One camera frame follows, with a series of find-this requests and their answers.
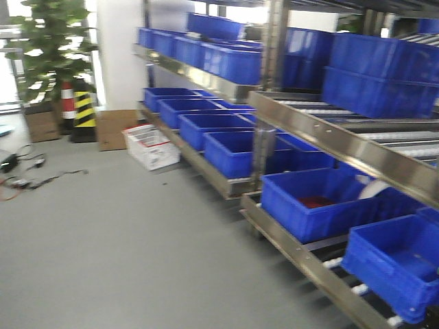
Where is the white mesh basket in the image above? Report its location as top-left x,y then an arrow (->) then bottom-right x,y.
122,124 -> 180,171

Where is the blue bin with red items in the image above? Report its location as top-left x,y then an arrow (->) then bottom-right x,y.
260,167 -> 395,244

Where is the steel shelving rack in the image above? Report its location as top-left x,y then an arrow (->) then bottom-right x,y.
132,0 -> 439,329

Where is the brown cardboard box floor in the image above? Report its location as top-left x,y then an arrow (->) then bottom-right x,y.
96,110 -> 138,151

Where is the yellow black traffic cone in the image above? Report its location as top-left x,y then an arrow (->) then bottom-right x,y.
70,79 -> 97,143

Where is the red white traffic cone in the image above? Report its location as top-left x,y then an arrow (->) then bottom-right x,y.
61,82 -> 75,135

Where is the potted green plant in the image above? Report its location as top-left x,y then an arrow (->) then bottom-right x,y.
7,0 -> 98,103

